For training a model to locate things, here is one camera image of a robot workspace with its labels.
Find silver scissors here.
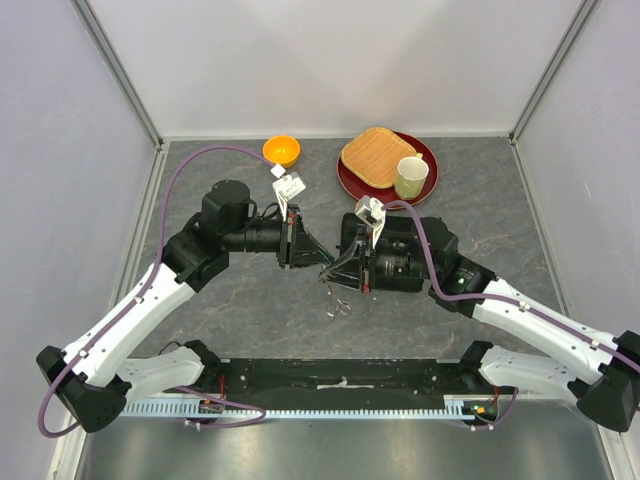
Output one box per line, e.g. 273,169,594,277
326,284,352,319

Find orange bowl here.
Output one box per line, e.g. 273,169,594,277
262,135,301,168

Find light blue cable duct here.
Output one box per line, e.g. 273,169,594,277
119,396,496,419

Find aluminium corner post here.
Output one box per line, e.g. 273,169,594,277
69,0,165,147
508,0,601,141

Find right aluminium corner post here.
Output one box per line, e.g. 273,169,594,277
508,0,601,141

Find black zip tool case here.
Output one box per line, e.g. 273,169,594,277
370,216,427,293

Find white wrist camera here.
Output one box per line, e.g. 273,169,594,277
354,195,386,250
270,164,306,218

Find left aluminium corner post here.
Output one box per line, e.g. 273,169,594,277
69,0,165,147

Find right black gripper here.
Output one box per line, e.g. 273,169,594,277
320,224,438,293

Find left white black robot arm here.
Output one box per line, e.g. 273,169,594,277
36,174,333,433

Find red round tray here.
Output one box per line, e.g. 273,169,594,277
336,131,439,205

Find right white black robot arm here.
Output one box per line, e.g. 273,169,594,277
319,213,639,432

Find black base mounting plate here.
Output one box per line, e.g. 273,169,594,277
190,358,514,399

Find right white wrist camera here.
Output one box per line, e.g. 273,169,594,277
354,195,386,250

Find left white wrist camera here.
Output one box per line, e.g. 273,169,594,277
270,164,306,218

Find woven bamboo basket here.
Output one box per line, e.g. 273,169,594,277
340,127,417,189

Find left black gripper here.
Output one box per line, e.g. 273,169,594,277
226,205,335,271

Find pale green cup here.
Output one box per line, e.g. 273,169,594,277
394,156,430,200

